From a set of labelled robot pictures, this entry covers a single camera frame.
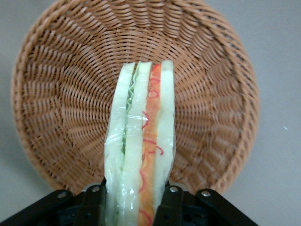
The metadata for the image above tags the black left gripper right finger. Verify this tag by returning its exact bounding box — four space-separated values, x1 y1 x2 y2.
154 184 189 226

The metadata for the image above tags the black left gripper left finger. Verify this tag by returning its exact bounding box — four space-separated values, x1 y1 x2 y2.
74 178 108 226

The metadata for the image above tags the round brown wicker basket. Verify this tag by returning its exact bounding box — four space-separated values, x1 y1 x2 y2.
10 0 261 196

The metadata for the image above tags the triangle sandwich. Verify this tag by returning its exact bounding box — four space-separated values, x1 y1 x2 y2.
103 60 176 226

